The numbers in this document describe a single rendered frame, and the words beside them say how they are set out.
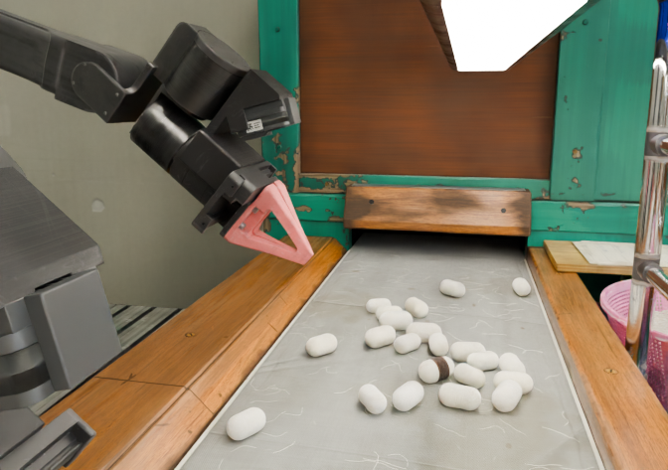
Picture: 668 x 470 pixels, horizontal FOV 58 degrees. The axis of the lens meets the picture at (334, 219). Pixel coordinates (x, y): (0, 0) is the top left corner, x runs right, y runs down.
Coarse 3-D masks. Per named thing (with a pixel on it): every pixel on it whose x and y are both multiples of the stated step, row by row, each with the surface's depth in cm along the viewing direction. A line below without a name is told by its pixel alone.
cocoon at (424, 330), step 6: (414, 324) 65; (420, 324) 65; (426, 324) 65; (432, 324) 65; (408, 330) 65; (414, 330) 65; (420, 330) 65; (426, 330) 65; (432, 330) 65; (438, 330) 65; (420, 336) 65; (426, 336) 64; (420, 342) 65; (426, 342) 65
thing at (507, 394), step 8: (504, 384) 52; (512, 384) 52; (496, 392) 51; (504, 392) 50; (512, 392) 50; (520, 392) 52; (496, 400) 50; (504, 400) 50; (512, 400) 50; (504, 408) 50; (512, 408) 50
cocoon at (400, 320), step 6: (384, 312) 69; (390, 312) 69; (396, 312) 69; (402, 312) 69; (408, 312) 69; (384, 318) 68; (390, 318) 68; (396, 318) 68; (402, 318) 68; (408, 318) 68; (384, 324) 68; (390, 324) 68; (396, 324) 68; (402, 324) 68; (408, 324) 68; (396, 330) 69
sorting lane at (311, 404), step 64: (384, 256) 102; (448, 256) 102; (320, 320) 72; (448, 320) 72; (512, 320) 72; (256, 384) 56; (320, 384) 56; (384, 384) 56; (192, 448) 45; (256, 448) 46; (320, 448) 46; (384, 448) 46; (448, 448) 46; (512, 448) 46; (576, 448) 46
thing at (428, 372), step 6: (426, 360) 56; (450, 360) 57; (420, 366) 56; (426, 366) 56; (432, 366) 55; (450, 366) 56; (420, 372) 56; (426, 372) 55; (432, 372) 55; (438, 372) 55; (450, 372) 56; (420, 378) 56; (426, 378) 55; (432, 378) 55
